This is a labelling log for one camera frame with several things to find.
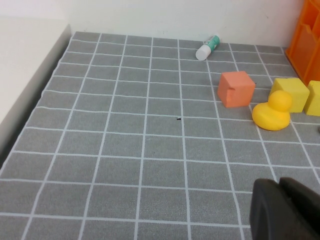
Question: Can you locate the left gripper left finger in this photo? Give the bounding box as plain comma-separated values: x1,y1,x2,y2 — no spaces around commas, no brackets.
249,177,320,240

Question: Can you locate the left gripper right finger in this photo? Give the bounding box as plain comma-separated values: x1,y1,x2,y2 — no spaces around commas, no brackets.
278,176,320,236

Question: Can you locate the orange plastic cutlery crate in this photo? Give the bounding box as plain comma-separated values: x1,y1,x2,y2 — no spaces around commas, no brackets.
284,0,320,86

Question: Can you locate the yellow rubber duck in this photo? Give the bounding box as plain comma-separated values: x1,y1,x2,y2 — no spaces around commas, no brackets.
251,90,293,132

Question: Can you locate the yellow foam cube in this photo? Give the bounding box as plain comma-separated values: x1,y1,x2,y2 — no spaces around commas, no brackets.
269,77,311,114
303,80,320,117

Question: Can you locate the salmon orange foam cube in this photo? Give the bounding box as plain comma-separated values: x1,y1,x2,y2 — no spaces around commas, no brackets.
216,70,257,109

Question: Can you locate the grey grid-pattern table mat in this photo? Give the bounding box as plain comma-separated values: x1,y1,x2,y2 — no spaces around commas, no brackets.
0,31,320,240

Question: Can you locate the white green glue stick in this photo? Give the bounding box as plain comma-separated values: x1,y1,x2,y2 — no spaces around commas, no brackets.
195,33,221,62

